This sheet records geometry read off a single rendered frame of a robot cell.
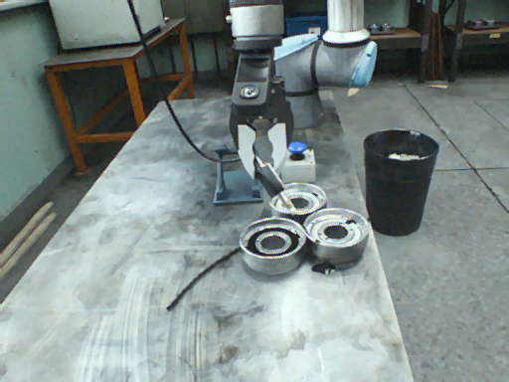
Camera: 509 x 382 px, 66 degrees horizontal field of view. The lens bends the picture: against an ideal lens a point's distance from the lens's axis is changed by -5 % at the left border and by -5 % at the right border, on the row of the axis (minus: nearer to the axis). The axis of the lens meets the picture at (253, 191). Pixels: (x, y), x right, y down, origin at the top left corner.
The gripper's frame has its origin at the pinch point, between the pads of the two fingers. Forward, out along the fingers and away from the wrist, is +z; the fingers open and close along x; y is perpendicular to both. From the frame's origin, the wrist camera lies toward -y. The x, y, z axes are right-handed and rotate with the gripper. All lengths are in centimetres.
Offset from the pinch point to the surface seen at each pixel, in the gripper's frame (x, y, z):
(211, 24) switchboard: 81, 375, -19
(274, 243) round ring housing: -1.2, -1.2, 12.2
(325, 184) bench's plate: -10.8, 19.4, 10.4
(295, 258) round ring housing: -4.7, -7.1, 11.3
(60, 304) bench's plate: 31.4, -14.4, 15.5
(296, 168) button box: -4.9, 19.5, 6.8
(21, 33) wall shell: 159, 180, -26
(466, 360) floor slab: -61, 45, 87
